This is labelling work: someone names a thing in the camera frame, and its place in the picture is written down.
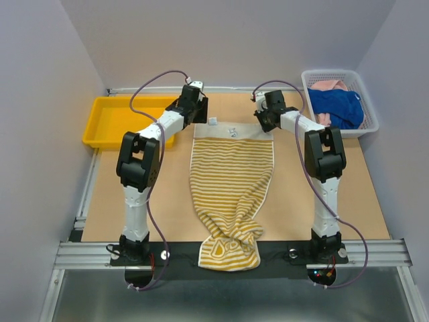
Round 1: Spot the yellow striped towel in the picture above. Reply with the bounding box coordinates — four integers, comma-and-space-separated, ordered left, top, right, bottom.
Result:
188, 117, 276, 272

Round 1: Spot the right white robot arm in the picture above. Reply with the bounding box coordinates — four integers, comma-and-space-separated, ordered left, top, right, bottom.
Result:
251, 90, 347, 262

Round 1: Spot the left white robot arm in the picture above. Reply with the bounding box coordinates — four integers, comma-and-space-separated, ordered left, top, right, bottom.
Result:
107, 81, 208, 266

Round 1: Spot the pink towel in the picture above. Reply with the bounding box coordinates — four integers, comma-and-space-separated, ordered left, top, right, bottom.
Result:
310, 80, 348, 127

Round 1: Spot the blue towel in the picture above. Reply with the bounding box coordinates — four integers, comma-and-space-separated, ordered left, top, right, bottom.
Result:
308, 89, 365, 129

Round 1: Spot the yellow plastic tray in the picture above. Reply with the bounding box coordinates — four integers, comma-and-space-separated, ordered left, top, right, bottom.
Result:
82, 96, 174, 151

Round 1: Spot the white plastic basket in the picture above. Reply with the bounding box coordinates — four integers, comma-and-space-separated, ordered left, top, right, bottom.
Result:
301, 69, 379, 138

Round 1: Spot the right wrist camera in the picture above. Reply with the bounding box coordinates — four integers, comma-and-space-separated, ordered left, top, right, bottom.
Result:
253, 91, 267, 113

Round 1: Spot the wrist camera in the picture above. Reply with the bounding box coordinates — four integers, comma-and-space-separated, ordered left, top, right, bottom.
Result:
253, 91, 267, 113
185, 77, 204, 93

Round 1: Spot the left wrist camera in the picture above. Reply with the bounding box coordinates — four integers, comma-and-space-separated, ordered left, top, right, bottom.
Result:
185, 77, 204, 93

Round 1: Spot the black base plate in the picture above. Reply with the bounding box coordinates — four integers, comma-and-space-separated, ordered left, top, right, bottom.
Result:
106, 239, 349, 289

